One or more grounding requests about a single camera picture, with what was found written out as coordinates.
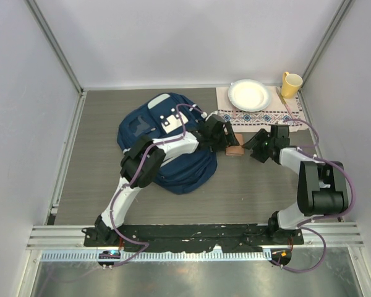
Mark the pink handled knife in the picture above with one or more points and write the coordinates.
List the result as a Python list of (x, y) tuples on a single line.
[(285, 104)]

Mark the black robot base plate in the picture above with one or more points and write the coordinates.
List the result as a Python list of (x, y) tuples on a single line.
[(247, 237)]

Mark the white paper plate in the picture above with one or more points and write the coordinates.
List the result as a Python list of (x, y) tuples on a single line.
[(249, 95)]

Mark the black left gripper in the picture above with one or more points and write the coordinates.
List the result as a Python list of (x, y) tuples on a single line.
[(222, 145)]

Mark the brown leather wallet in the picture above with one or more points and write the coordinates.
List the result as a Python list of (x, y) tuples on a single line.
[(236, 150)]

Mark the patterned white placemat cloth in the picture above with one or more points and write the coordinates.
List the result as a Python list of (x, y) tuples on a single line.
[(244, 122)]

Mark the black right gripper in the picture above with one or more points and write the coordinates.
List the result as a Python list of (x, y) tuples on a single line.
[(260, 137)]

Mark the navy blue student backpack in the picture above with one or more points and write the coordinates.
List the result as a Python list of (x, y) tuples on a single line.
[(161, 117)]

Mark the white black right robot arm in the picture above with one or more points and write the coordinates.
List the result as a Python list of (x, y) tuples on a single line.
[(321, 188)]

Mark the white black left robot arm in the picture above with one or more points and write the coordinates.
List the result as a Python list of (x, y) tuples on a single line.
[(142, 162)]

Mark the aluminium front rail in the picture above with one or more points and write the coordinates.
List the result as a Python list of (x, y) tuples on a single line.
[(335, 234)]

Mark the yellow mug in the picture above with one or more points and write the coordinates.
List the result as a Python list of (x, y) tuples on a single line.
[(291, 83)]

